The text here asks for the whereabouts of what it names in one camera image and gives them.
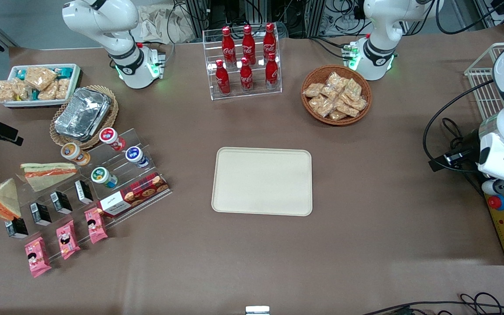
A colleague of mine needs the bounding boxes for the beige serving tray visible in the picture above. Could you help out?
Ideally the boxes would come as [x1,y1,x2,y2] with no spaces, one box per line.
[211,147,313,217]

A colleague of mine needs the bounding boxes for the brown paper table cover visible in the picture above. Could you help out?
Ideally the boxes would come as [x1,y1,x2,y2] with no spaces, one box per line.
[0,24,504,315]

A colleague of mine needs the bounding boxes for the round wicker basket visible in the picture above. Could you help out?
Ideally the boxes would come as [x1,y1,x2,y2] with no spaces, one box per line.
[301,65,372,126]

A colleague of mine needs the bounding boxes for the clear acrylic bottle rack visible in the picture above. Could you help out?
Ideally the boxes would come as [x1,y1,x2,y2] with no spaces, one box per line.
[203,23,283,102]

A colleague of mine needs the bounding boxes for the black equipment rack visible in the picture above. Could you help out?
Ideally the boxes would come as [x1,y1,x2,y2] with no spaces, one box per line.
[184,0,368,39]

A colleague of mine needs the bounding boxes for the red cola bottle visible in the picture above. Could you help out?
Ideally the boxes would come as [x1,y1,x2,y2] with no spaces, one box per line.
[241,24,256,65]
[265,52,279,90]
[221,26,236,67]
[262,23,277,62]
[239,57,254,92]
[215,59,231,96]

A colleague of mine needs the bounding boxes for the clear acrylic stepped stand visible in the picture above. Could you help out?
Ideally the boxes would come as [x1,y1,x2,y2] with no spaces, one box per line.
[0,168,119,263]
[59,128,172,228]

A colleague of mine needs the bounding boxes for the red cookie box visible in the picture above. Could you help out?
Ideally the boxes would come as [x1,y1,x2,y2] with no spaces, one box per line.
[96,172,170,218]

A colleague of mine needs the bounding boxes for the blue lid yogurt cup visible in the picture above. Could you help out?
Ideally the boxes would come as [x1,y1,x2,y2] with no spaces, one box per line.
[125,146,151,169]

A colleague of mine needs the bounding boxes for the red lid yogurt cup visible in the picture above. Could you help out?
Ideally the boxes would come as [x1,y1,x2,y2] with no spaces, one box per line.
[99,127,126,151]

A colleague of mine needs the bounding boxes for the green lid yogurt cup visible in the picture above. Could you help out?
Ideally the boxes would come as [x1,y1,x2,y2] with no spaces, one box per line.
[91,167,118,189]

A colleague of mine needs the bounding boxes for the pink snack packet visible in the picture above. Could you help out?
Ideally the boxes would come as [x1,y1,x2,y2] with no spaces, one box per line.
[56,220,81,260]
[24,237,52,278]
[84,208,109,245]

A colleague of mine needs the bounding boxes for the flat wicker basket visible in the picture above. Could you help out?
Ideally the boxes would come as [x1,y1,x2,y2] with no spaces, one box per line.
[49,85,119,151]

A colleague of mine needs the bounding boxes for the small black carton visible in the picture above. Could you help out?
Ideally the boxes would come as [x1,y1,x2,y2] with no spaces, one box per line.
[5,217,29,239]
[74,180,94,205]
[50,191,73,215]
[30,202,52,226]

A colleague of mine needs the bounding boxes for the stacked foil containers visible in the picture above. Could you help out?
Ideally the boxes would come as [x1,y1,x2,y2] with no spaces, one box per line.
[54,87,112,142]

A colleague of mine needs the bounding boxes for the orange lid yogurt cup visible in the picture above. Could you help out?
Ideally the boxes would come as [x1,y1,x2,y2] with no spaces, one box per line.
[60,143,91,167]

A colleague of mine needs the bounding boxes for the white plastic bin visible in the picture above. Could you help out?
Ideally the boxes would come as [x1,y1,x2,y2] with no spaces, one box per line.
[0,63,81,109]

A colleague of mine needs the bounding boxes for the black left camera bracket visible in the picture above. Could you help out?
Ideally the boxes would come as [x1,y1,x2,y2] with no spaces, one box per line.
[429,147,481,172]

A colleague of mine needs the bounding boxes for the black sealer power cable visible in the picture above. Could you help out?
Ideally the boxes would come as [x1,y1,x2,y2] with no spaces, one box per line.
[441,117,470,152]

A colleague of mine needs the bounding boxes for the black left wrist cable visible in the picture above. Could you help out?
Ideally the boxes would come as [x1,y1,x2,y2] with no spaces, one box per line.
[423,79,496,174]

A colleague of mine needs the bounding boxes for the white wire rack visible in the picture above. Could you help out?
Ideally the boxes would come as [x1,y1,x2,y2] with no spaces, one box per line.
[464,42,504,121]

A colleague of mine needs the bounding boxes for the black floor cable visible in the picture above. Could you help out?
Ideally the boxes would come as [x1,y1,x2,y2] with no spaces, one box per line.
[361,292,504,315]

